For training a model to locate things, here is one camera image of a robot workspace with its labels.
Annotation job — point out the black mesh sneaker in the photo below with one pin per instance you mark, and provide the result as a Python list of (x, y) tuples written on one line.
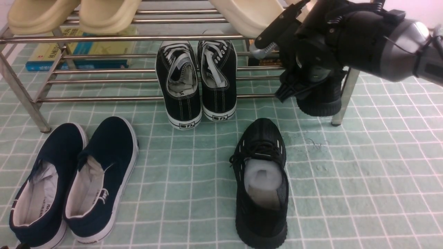
[(262, 186), (325, 99)]

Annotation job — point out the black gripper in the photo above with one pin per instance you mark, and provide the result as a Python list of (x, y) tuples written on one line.
[(308, 60)]

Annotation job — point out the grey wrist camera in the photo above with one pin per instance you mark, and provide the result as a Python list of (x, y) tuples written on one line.
[(281, 29)]

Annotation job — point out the navy slip-on shoe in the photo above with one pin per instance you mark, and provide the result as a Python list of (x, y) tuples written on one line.
[(36, 213), (99, 180)]

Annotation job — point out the beige slipper far left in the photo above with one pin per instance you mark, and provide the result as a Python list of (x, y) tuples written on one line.
[(31, 17)]

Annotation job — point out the black book stack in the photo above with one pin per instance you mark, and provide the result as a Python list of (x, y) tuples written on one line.
[(268, 56)]

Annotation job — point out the black canvas sneaker left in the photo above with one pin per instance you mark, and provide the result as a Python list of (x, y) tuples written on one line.
[(176, 73)]

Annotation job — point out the navy slip-on shoe right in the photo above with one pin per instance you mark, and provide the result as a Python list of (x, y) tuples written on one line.
[(99, 180)]

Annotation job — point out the black canvas sneaker right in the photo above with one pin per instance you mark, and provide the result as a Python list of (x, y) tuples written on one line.
[(217, 60)]

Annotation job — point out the steel shoe rack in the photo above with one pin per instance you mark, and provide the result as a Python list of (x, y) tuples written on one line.
[(193, 40)]

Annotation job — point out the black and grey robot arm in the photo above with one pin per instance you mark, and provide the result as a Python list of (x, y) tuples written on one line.
[(363, 36)]

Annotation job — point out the black canvas sneaker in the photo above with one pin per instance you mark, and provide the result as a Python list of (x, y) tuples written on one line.
[(217, 60), (176, 73)]

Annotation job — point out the green grid floor mat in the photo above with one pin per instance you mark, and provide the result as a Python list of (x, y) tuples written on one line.
[(375, 182)]

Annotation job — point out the navy slip-on shoe left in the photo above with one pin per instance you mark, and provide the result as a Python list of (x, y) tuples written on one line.
[(36, 213)]

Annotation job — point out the yellow and blue book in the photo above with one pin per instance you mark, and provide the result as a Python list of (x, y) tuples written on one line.
[(44, 55)]

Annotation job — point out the beige slipper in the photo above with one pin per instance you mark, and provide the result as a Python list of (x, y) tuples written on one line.
[(107, 16), (31, 17)]

